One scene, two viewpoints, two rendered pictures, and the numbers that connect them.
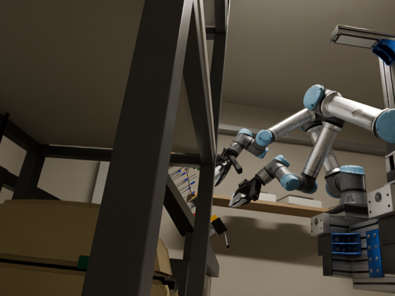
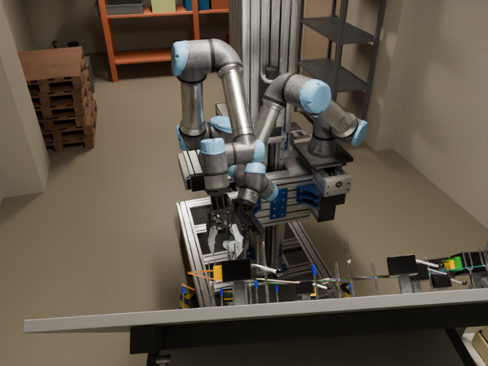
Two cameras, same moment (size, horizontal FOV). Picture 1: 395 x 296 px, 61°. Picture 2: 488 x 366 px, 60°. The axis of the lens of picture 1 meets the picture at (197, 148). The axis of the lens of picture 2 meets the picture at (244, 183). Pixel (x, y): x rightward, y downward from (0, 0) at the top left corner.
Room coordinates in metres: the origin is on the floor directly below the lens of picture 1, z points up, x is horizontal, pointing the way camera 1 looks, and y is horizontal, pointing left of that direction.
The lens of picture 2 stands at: (1.86, 0.87, 2.18)
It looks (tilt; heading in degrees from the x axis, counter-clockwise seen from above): 34 degrees down; 258
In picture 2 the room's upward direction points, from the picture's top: straight up
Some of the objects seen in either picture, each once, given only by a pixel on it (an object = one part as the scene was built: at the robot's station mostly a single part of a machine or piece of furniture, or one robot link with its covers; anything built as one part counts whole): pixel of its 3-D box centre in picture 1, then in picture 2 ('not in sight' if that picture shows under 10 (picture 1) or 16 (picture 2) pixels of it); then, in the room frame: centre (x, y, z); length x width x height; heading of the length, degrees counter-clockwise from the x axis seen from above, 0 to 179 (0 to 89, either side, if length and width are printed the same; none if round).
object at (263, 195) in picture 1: (252, 198); not in sight; (3.07, -0.56, 1.55); 0.37 x 0.35 x 0.09; 93
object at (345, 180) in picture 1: (351, 178); (222, 133); (1.61, -0.80, 1.33); 0.13 x 0.12 x 0.14; 1
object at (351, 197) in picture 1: (354, 201); not in sight; (1.60, -0.80, 1.21); 0.15 x 0.15 x 0.10
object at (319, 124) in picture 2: not in sight; (327, 120); (1.11, -0.82, 1.33); 0.13 x 0.12 x 0.14; 121
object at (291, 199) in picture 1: (297, 204); not in sight; (3.09, -0.99, 1.55); 0.36 x 0.34 x 0.09; 93
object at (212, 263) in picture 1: (208, 263); not in sight; (1.43, -0.10, 0.83); 1.18 x 0.05 x 0.06; 173
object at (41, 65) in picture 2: not in sight; (54, 97); (3.02, -3.91, 0.39); 1.15 x 0.76 x 0.78; 93
